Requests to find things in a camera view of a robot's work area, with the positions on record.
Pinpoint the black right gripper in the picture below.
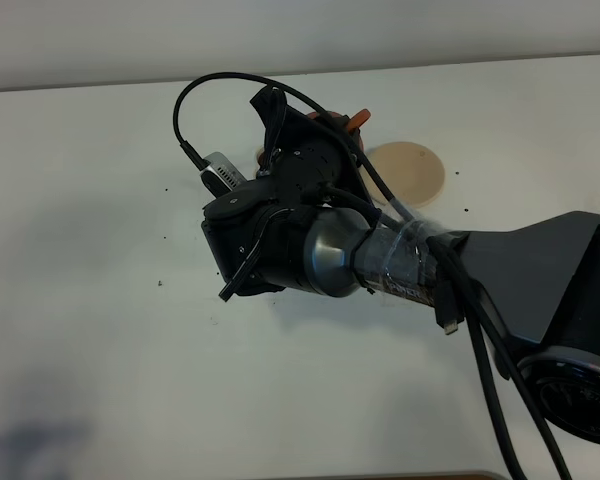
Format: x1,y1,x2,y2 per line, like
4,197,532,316
201,87,379,298

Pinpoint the brown clay teapot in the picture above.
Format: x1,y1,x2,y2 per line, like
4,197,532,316
256,109,371,167

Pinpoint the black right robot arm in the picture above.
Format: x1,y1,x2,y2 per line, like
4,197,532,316
202,86,600,444

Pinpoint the beige round teapot coaster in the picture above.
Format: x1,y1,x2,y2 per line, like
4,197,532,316
367,142,446,208

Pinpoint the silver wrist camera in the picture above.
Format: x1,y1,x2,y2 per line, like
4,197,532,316
200,152,246,198

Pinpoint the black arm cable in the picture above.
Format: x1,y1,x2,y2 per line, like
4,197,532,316
173,72,576,480

